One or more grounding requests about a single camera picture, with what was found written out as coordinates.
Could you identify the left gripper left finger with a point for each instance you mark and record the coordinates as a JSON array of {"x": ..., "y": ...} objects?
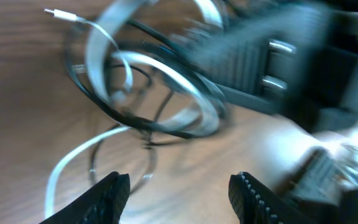
[{"x": 102, "y": 204}]

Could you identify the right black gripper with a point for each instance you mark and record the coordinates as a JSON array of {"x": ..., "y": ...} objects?
[{"x": 266, "y": 64}]

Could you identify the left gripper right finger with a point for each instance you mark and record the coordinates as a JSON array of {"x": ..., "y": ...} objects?
[{"x": 253, "y": 202}]

